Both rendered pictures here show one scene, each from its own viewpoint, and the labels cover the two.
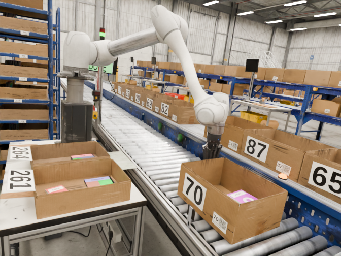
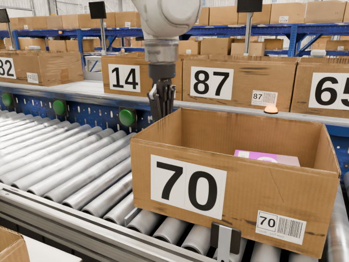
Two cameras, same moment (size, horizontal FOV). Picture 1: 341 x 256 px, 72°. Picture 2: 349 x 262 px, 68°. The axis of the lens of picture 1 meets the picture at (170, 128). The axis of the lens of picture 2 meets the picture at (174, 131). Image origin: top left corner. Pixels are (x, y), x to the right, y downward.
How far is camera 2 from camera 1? 0.67 m
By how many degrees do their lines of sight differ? 34
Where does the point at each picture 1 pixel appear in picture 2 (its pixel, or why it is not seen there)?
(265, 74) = (115, 21)
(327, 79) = not seen: hidden behind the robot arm
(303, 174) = (299, 97)
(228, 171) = (195, 128)
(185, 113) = (52, 65)
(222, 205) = (282, 192)
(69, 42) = not seen: outside the picture
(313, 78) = not seen: hidden behind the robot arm
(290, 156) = (273, 76)
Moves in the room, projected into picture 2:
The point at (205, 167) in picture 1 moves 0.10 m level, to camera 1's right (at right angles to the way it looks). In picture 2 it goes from (163, 133) to (192, 127)
